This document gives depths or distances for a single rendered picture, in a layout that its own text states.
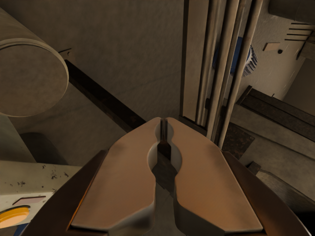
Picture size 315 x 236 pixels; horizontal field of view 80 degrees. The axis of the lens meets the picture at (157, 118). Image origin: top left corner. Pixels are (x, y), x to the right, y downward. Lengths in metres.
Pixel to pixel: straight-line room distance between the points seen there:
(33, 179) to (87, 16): 0.74
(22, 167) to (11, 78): 0.12
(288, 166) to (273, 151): 0.19
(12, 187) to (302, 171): 2.21
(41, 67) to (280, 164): 2.14
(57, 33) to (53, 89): 0.57
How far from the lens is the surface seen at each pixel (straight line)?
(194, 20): 0.27
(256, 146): 2.24
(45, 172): 0.34
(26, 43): 0.31
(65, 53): 0.92
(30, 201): 0.33
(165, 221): 1.61
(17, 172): 0.32
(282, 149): 2.30
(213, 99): 0.27
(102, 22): 0.98
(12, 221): 0.36
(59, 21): 0.89
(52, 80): 0.33
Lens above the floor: 0.80
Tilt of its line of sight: 29 degrees down
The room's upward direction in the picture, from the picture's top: 126 degrees clockwise
